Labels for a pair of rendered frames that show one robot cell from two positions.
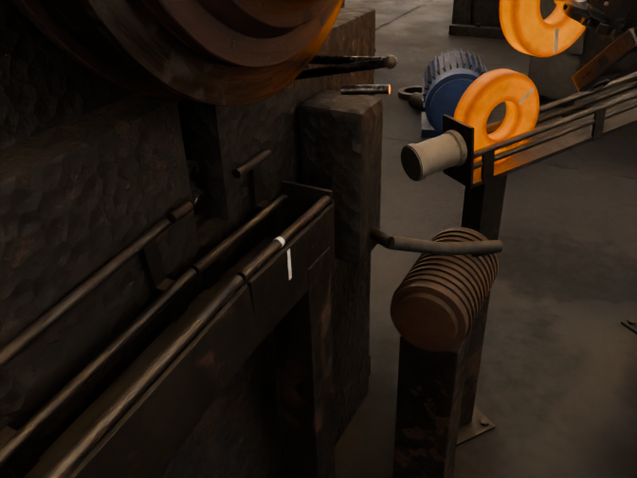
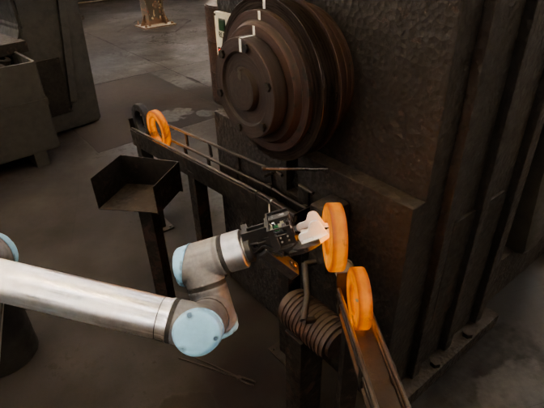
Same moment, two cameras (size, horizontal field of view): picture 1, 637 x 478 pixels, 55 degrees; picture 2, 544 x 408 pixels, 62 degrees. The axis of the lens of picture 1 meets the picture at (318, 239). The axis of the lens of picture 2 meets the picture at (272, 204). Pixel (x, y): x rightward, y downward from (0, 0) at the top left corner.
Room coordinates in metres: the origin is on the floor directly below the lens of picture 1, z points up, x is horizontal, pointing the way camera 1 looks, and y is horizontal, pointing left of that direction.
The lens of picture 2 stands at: (1.10, -1.15, 1.53)
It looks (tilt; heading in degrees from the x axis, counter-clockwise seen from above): 33 degrees down; 113
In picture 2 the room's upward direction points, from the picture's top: 2 degrees counter-clockwise
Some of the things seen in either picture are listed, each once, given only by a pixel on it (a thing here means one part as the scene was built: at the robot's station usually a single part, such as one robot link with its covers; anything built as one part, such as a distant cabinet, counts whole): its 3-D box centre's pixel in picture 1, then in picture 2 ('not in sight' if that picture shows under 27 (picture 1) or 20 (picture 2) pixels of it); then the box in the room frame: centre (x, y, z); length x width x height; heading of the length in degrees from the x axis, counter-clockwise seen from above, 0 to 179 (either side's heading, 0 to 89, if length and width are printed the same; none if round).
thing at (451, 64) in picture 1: (455, 91); not in sight; (2.77, -0.66, 0.17); 0.57 x 0.31 x 0.34; 171
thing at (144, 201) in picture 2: not in sight; (151, 244); (0.02, 0.06, 0.36); 0.26 x 0.20 x 0.72; 6
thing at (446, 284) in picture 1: (437, 376); (312, 365); (0.82, -0.21, 0.27); 0.22 x 0.13 x 0.53; 151
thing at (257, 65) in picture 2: not in sight; (248, 88); (0.55, -0.02, 1.11); 0.28 x 0.06 x 0.28; 151
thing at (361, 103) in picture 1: (339, 177); (329, 234); (0.81, -0.03, 0.68); 0.11 x 0.08 x 0.24; 61
